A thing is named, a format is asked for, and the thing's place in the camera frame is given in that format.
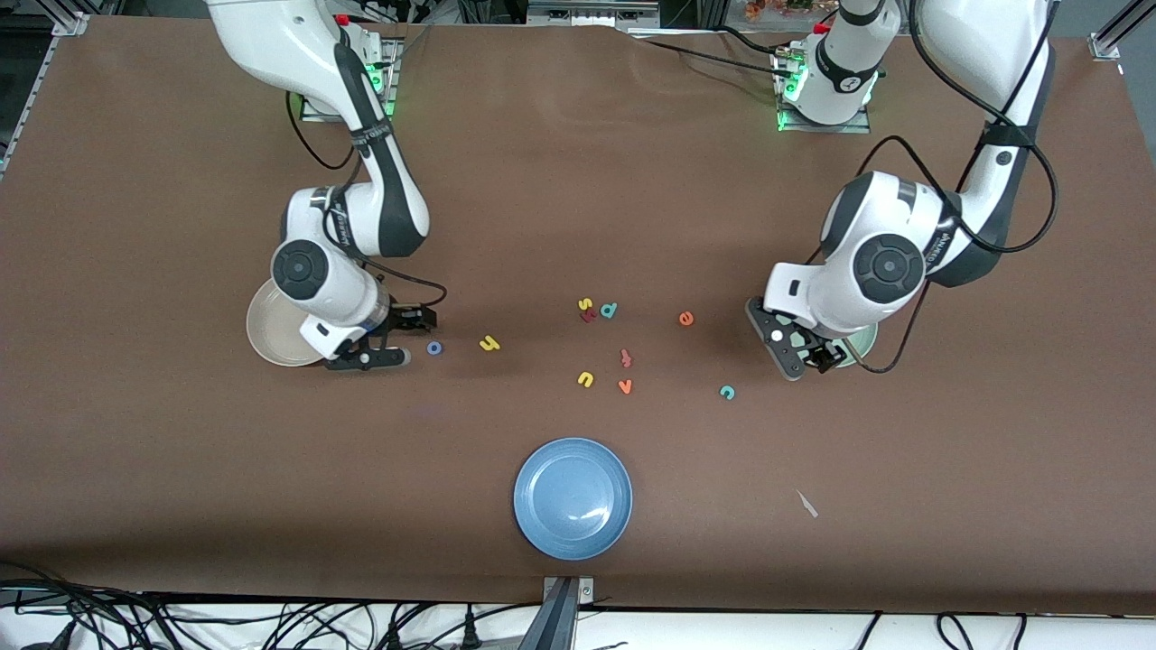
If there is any green round plate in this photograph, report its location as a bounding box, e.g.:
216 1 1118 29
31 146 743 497
835 320 880 370

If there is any beige round plate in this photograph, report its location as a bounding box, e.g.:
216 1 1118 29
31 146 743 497
246 278 328 368

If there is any brown table cover sheet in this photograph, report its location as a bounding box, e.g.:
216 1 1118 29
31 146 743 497
0 16 1156 615

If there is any blue round plate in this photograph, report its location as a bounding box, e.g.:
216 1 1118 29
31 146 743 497
513 437 634 562

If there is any grey power strip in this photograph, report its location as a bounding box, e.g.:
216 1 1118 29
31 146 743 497
528 0 660 26

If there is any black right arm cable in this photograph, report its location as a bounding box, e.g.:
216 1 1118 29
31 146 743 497
285 86 449 312

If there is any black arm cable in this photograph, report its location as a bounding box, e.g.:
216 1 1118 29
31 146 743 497
817 0 1059 376
285 86 449 312

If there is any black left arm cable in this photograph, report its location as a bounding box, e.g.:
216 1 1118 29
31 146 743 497
817 0 1059 376

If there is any black table cable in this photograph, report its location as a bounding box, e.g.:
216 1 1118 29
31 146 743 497
623 25 800 80

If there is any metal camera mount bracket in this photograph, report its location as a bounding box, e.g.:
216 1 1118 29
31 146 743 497
519 576 595 650

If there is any aluminium frame profile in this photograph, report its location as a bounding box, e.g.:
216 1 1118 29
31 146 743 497
1088 0 1156 62
0 9 91 177

